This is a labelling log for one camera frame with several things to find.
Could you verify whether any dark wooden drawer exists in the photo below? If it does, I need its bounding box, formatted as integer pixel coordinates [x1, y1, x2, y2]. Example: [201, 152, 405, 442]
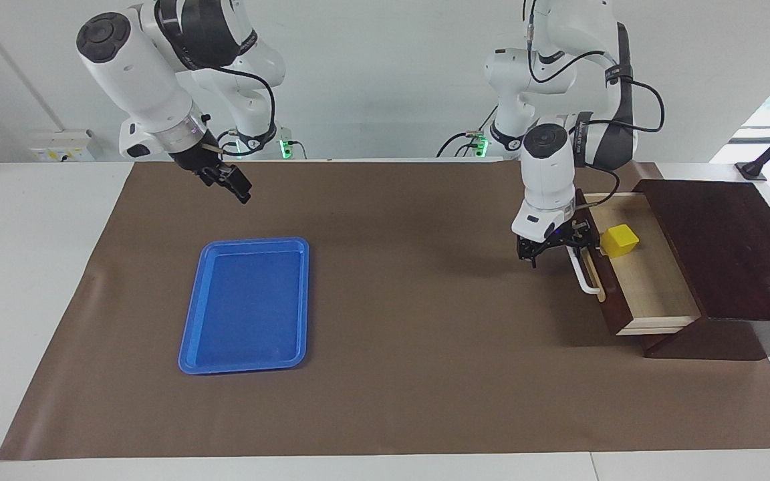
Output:
[573, 189, 702, 336]

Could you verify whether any yellow cube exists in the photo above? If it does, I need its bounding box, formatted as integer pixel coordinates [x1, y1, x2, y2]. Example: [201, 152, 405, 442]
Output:
[600, 224, 640, 259]

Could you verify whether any white drawer handle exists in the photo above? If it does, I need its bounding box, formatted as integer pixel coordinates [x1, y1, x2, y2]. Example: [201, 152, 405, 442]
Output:
[567, 247, 602, 296]

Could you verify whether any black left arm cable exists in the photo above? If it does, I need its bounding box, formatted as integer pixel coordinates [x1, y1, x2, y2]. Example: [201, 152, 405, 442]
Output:
[525, 0, 666, 213]

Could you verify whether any black right base cable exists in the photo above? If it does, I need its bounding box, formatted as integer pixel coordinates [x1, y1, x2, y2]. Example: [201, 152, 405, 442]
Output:
[215, 129, 307, 161]

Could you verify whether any brown paper table mat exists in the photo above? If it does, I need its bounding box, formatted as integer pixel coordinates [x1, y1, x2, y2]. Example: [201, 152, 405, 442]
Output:
[0, 160, 770, 462]

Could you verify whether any black base cable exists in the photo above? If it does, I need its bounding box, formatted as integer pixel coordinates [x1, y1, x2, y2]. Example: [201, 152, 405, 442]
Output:
[215, 129, 307, 161]
[436, 102, 501, 160]

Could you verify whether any dark brown wooden cabinet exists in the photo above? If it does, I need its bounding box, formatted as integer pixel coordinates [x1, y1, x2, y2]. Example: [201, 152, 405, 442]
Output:
[632, 179, 770, 361]

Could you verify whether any white wall socket box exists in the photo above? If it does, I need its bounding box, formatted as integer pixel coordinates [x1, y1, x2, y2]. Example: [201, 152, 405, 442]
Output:
[27, 129, 96, 163]

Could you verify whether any blue plastic tray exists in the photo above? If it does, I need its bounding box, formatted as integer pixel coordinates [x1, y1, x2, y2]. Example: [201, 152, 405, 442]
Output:
[178, 237, 310, 375]

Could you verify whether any black left base cable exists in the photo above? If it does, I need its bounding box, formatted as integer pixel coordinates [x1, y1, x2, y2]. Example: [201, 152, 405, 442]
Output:
[436, 102, 501, 160]

